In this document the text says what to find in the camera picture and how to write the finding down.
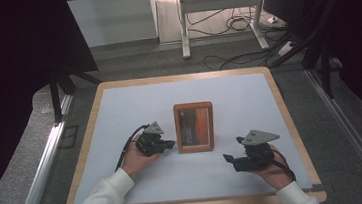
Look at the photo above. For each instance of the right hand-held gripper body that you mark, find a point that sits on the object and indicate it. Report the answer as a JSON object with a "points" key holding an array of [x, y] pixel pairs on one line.
{"points": [[258, 156]]}

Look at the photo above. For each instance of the person's right hand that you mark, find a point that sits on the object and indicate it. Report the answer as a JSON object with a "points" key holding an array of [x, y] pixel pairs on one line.
{"points": [[276, 173]]}

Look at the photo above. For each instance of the aluminium floor rail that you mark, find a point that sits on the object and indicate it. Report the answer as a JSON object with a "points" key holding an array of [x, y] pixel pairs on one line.
{"points": [[42, 175], [356, 138]]}

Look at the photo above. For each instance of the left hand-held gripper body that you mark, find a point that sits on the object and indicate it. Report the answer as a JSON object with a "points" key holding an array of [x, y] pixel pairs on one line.
{"points": [[151, 143]]}

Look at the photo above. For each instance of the black metal stand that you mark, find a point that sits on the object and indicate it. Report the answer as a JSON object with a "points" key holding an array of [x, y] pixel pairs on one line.
{"points": [[325, 68], [55, 94]]}

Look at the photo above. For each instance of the pale blue table mat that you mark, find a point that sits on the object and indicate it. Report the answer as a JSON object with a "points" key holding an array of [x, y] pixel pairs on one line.
{"points": [[235, 96]]}

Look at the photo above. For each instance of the wooden table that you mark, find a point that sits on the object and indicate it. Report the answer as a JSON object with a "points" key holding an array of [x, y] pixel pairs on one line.
{"points": [[183, 77]]}

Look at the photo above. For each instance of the person's left hand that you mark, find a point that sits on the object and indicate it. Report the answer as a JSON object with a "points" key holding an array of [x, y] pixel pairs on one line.
{"points": [[136, 161]]}

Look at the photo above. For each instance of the white desk frame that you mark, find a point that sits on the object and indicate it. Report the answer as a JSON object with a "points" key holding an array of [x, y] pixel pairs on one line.
{"points": [[219, 2]]}

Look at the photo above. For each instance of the white power strip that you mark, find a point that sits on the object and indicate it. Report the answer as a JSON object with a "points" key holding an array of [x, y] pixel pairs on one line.
{"points": [[286, 48]]}

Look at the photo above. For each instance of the wooden photo frame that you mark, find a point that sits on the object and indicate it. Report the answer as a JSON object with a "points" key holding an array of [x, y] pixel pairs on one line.
{"points": [[195, 127]]}

